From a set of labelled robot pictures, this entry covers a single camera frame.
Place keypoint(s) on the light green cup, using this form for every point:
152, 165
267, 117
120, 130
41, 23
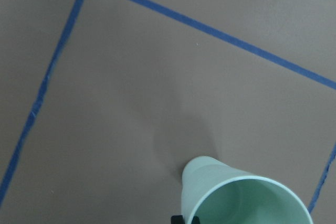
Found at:
213, 192

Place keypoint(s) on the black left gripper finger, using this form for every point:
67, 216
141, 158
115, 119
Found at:
179, 219

